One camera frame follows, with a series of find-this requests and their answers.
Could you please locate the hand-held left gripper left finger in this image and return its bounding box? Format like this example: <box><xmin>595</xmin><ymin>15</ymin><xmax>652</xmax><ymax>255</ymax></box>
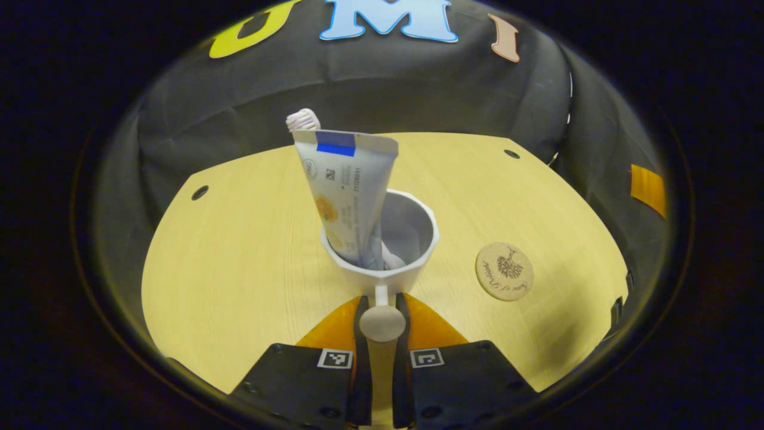
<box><xmin>229</xmin><ymin>295</ymin><xmax>374</xmax><ymax>430</ymax></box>

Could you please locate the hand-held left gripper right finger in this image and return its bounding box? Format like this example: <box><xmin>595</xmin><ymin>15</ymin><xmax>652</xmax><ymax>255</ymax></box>
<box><xmin>391</xmin><ymin>291</ymin><xmax>539</xmax><ymax>430</ymax></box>

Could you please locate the round cork coaster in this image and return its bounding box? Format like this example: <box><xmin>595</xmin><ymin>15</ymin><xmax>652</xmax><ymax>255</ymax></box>
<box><xmin>476</xmin><ymin>242</ymin><xmax>534</xmax><ymax>302</ymax></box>

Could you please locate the white cup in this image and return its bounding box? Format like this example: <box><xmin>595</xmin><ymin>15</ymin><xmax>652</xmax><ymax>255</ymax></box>
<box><xmin>321</xmin><ymin>189</ymin><xmax>440</xmax><ymax>343</ymax></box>

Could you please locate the white toothpaste tube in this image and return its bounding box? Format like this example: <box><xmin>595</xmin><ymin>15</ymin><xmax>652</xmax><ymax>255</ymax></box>
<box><xmin>292</xmin><ymin>130</ymin><xmax>399</xmax><ymax>271</ymax></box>

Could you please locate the white pink toothbrush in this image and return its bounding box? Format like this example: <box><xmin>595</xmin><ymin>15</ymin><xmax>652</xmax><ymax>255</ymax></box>
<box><xmin>286</xmin><ymin>108</ymin><xmax>408</xmax><ymax>271</ymax></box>

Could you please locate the black backdrop cloth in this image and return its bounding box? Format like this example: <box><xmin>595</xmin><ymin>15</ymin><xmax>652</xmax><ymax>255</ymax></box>
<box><xmin>90</xmin><ymin>0</ymin><xmax>678</xmax><ymax>335</ymax></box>

